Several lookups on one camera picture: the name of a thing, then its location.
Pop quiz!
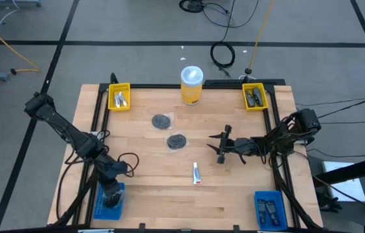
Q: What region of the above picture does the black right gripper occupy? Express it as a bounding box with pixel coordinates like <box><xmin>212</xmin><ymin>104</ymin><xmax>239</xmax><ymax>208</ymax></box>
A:
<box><xmin>206</xmin><ymin>124</ymin><xmax>256</xmax><ymax>164</ymax></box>

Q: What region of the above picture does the blue plastic basket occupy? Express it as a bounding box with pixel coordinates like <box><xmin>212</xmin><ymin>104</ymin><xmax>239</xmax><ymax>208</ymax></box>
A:
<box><xmin>254</xmin><ymin>190</ymin><xmax>288</xmax><ymax>231</ymax></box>
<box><xmin>93</xmin><ymin>181</ymin><xmax>126</xmax><ymax>221</ymax></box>

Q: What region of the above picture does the yellow plastic basket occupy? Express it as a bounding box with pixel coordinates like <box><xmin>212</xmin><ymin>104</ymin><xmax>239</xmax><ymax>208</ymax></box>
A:
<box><xmin>107</xmin><ymin>82</ymin><xmax>131</xmax><ymax>112</ymax></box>
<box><xmin>242</xmin><ymin>82</ymin><xmax>269</xmax><ymax>111</ymax></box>

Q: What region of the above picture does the yellow canister with white lid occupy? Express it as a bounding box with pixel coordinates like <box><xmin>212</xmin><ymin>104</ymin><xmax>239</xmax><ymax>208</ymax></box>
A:
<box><xmin>180</xmin><ymin>65</ymin><xmax>205</xmax><ymax>106</ymax></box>

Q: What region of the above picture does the white box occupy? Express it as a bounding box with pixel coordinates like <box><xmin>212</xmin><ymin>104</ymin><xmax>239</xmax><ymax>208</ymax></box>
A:
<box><xmin>321</xmin><ymin>160</ymin><xmax>365</xmax><ymax>203</ymax></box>

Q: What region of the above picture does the black clamp foot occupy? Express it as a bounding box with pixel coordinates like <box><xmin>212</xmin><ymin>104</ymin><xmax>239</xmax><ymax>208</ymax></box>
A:
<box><xmin>317</xmin><ymin>190</ymin><xmax>344</xmax><ymax>214</ymax></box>

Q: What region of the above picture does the black beam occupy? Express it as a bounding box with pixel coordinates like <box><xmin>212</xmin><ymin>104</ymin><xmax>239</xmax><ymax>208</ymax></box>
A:
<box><xmin>311</xmin><ymin>153</ymin><xmax>365</xmax><ymax>189</ymax></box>

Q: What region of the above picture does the black cable bundle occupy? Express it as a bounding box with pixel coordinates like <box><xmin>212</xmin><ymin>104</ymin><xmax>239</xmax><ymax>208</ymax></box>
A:
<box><xmin>268</xmin><ymin>151</ymin><xmax>319</xmax><ymax>230</ymax></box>
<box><xmin>54</xmin><ymin>151</ymin><xmax>105</xmax><ymax>227</ymax></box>

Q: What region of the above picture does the small black camera stand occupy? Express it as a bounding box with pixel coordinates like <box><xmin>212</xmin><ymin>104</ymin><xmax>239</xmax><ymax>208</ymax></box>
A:
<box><xmin>238</xmin><ymin>67</ymin><xmax>257</xmax><ymax>82</ymax></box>

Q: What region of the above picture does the coiled black floor cable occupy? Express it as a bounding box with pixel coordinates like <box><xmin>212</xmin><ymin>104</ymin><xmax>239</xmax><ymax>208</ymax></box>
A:
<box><xmin>210</xmin><ymin>0</ymin><xmax>237</xmax><ymax>69</ymax></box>
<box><xmin>178</xmin><ymin>0</ymin><xmax>260</xmax><ymax>29</ymax></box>

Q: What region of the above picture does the yellow floor cable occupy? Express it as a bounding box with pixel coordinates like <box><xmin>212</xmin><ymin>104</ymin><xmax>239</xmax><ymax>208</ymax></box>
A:
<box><xmin>249</xmin><ymin>0</ymin><xmax>276</xmax><ymax>71</ymax></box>
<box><xmin>0</xmin><ymin>15</ymin><xmax>41</xmax><ymax>100</ymax></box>

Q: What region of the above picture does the thick black floor cable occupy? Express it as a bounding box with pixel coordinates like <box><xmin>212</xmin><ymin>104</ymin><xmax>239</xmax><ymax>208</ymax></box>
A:
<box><xmin>316</xmin><ymin>93</ymin><xmax>365</xmax><ymax>120</ymax></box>

